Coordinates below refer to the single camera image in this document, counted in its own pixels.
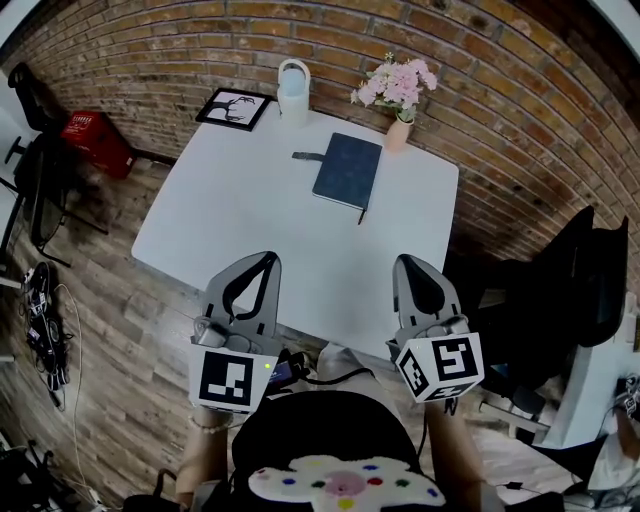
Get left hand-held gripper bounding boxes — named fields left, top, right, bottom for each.
left=188, top=250, right=282, bottom=415

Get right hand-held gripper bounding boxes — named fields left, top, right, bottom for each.
left=385, top=254, right=486, bottom=405

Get notebook with dark cover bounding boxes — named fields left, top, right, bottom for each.
left=292, top=132, right=384, bottom=226

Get person's right forearm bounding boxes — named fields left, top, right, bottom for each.
left=424, top=399, right=487, bottom=512

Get person's left forearm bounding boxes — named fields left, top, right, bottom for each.
left=177, top=412, right=236, bottom=501

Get black device with screen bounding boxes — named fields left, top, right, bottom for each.
left=267, top=351, right=311, bottom=396

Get person's beige trousers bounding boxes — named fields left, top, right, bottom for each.
left=317, top=342, right=401, bottom=401

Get black high-back office chair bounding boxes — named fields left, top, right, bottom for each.
left=444, top=204, right=629, bottom=401

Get person's black shirt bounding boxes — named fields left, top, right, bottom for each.
left=231, top=390, right=419, bottom=501

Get peach vase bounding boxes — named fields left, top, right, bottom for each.
left=382, top=118, right=414, bottom=154

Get light grey side desk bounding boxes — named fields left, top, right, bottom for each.
left=479, top=319, right=640, bottom=449

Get red plastic crate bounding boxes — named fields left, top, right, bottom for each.
left=59, top=110, right=137, bottom=180

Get pink flower bouquet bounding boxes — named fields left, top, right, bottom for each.
left=349, top=52, right=438, bottom=124

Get beaded bracelet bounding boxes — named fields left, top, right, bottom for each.
left=189, top=413, right=235, bottom=435

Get white floor cable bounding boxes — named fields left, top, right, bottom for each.
left=52, top=283, right=96, bottom=501

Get black picture frame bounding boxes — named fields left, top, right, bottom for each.
left=194, top=87, right=274, bottom=133

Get pile of black cables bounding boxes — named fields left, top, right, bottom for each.
left=19, top=259, right=69, bottom=401

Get white lantern with handle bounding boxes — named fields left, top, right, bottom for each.
left=277, top=58, right=311, bottom=129

